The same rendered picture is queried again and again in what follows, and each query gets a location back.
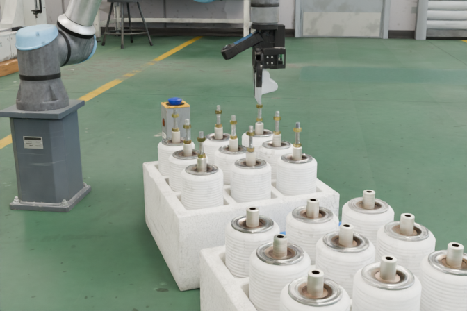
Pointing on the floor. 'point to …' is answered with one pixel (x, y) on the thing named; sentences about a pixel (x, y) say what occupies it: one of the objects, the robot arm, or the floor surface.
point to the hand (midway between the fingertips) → (256, 98)
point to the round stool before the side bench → (123, 20)
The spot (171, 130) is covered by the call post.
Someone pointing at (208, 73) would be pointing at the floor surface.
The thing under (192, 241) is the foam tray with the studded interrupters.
